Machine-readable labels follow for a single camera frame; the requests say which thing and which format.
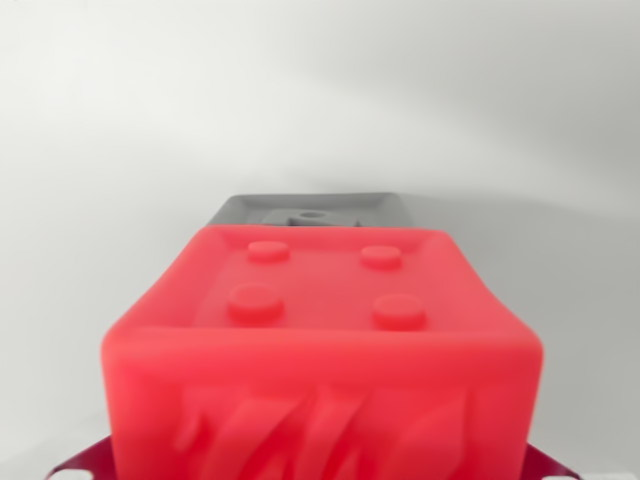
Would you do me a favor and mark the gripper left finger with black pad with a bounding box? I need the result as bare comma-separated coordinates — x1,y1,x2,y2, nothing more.
46,433,119,480

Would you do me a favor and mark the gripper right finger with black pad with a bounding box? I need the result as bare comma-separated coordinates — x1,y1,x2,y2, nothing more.
521,441,590,480

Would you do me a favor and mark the red embossed cube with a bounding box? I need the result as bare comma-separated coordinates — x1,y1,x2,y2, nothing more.
99,224,545,480

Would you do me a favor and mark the grey embossed cube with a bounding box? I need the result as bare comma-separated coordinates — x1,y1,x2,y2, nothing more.
206,191,419,230

